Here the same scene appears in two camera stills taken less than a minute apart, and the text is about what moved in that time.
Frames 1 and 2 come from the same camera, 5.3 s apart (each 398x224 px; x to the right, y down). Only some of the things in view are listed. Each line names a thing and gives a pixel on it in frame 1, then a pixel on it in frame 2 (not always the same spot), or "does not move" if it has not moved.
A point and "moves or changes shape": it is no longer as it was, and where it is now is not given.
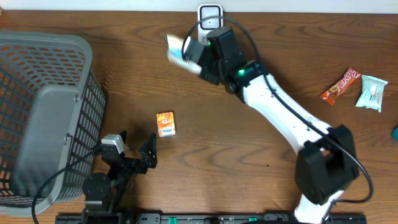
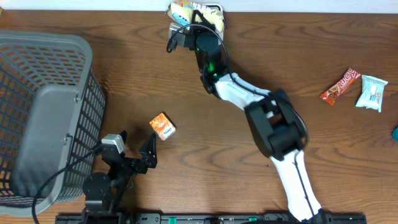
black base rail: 205,219 does not move
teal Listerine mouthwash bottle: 395,134 does not move
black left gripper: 142,167 does not move
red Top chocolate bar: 331,94 does not move
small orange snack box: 166,124 moves or changes shape
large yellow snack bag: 173,46 -> 183,11
